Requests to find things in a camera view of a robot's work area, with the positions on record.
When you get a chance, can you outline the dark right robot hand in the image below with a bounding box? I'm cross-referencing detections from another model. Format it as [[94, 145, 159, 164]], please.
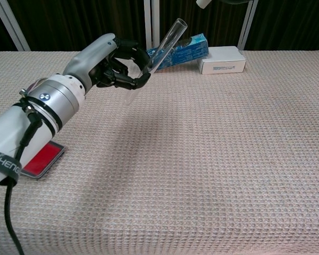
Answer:
[[219, 0, 254, 6]]

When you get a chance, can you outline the dark curtain backdrop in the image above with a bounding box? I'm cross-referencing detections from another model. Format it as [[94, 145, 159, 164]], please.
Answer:
[[0, 0, 319, 53]]

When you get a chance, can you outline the white upright frame post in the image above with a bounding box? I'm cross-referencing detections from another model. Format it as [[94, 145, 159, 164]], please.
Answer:
[[152, 0, 161, 48], [144, 0, 153, 50]]

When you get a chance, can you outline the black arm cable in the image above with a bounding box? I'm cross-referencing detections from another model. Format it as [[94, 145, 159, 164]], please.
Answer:
[[4, 105, 45, 255]]

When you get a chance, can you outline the white cardboard box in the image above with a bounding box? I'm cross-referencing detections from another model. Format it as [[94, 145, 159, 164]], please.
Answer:
[[197, 46, 247, 75]]

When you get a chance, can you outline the black printed arm strap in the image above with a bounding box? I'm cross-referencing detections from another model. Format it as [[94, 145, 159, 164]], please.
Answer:
[[0, 148, 22, 186]]

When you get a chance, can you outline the transparent glass test tube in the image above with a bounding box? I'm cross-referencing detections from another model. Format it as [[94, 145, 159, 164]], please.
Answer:
[[124, 18, 188, 105]]

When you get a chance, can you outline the red pad with dark frame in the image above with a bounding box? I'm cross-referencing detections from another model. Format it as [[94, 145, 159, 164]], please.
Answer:
[[20, 141, 67, 181]]

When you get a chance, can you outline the white slanted frame post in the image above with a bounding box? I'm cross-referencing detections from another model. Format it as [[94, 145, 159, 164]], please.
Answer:
[[237, 0, 259, 51], [0, 0, 31, 52]]

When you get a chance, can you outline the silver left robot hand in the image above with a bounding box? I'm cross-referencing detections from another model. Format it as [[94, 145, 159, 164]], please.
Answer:
[[62, 33, 152, 91]]

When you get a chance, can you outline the blue cookie box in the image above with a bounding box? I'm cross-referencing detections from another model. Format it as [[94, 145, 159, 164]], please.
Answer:
[[145, 33, 210, 71]]

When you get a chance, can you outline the beige waffle tablecloth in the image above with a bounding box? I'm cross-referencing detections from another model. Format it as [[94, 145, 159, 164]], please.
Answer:
[[0, 49, 319, 255]]

